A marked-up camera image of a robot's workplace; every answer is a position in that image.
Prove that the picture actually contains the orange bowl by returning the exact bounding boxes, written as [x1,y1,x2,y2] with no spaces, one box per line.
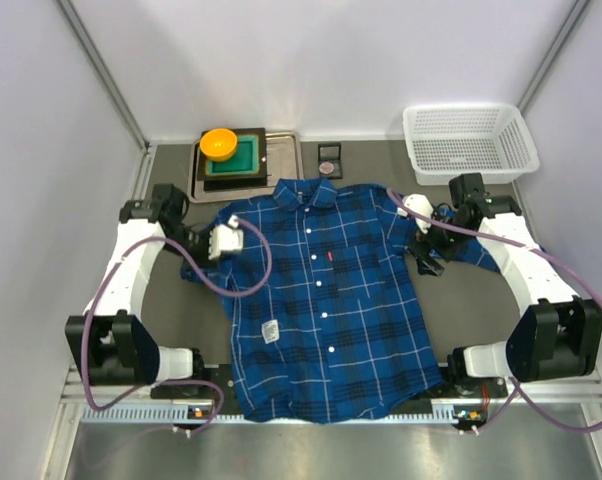
[199,128,238,162]

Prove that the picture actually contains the green foam tray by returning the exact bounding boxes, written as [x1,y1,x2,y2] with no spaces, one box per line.
[198,128,267,182]

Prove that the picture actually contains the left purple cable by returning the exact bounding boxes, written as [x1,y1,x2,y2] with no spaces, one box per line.
[80,215,275,441]

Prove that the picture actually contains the white plastic basket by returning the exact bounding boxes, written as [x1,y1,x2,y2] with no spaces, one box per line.
[402,103,540,186]

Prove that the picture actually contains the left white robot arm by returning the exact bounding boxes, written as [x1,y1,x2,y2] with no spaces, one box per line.
[65,184,213,387]

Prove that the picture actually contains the purple cable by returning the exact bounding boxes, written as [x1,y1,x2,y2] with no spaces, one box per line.
[80,215,275,441]
[385,187,602,435]

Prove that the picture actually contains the black square tray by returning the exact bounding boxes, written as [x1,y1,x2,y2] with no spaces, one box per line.
[192,127,268,192]

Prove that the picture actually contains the blue plaid shirt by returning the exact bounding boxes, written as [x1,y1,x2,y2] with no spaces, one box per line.
[179,178,502,425]

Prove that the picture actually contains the silver metal tray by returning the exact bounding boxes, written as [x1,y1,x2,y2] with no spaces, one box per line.
[187,132,304,204]

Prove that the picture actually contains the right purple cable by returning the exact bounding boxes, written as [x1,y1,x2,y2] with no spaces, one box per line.
[385,187,602,435]

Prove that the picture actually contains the round brooch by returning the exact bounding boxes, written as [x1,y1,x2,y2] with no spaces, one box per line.
[319,161,335,175]

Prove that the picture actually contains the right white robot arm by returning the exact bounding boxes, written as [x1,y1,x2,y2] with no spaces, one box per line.
[397,173,602,382]

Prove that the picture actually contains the slotted cable duct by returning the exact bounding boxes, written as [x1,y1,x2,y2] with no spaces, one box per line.
[80,397,505,425]

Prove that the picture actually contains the small black brooch box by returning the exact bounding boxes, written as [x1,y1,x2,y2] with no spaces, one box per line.
[317,142,343,179]

